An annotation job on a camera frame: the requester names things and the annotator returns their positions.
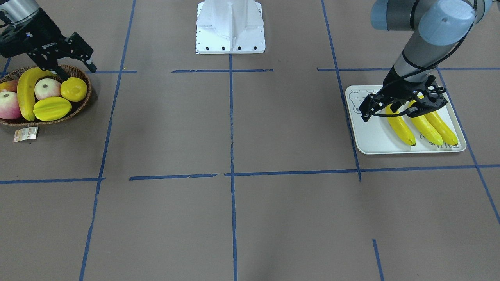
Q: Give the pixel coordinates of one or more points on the basket paper tag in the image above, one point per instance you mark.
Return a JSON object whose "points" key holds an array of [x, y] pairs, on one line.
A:
{"points": [[26, 134]]}

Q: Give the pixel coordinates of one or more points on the yellow lemon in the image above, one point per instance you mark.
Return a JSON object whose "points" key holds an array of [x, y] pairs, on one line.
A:
{"points": [[74, 89]]}

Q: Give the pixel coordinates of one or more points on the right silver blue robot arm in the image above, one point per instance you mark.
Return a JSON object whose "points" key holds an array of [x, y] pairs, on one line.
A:
{"points": [[18, 11]]}

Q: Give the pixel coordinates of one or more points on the red yellow mango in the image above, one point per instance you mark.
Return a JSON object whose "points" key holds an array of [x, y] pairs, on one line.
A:
{"points": [[10, 85]]}

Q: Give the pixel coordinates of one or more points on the brown wicker basket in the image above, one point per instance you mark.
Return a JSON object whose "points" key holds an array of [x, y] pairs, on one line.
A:
{"points": [[74, 72]]}

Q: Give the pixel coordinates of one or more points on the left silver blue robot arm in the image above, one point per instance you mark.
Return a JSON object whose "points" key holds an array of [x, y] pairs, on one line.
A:
{"points": [[439, 28]]}

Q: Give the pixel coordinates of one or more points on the yellow banana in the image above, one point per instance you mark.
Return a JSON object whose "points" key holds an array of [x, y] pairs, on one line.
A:
{"points": [[427, 130], [25, 90], [401, 129], [447, 134]]}

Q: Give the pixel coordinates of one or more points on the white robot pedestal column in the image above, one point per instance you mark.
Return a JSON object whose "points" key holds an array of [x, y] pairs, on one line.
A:
{"points": [[230, 27]]}

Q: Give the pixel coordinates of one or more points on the yellow star fruit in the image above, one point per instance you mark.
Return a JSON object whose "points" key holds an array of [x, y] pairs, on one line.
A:
{"points": [[52, 108]]}

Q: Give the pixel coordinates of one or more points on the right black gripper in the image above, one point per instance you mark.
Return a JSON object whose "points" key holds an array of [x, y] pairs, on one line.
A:
{"points": [[24, 38]]}

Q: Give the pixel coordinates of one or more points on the pale green apple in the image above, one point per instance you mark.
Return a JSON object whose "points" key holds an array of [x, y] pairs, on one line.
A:
{"points": [[46, 88]]}

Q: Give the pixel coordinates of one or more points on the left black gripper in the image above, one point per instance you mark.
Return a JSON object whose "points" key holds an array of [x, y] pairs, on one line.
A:
{"points": [[399, 85]]}

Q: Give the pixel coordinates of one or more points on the white rectangular bear plate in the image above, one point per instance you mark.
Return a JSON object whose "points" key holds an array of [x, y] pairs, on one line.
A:
{"points": [[376, 136]]}

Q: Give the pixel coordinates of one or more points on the pink red apple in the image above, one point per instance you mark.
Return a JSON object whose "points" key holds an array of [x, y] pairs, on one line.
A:
{"points": [[9, 106]]}

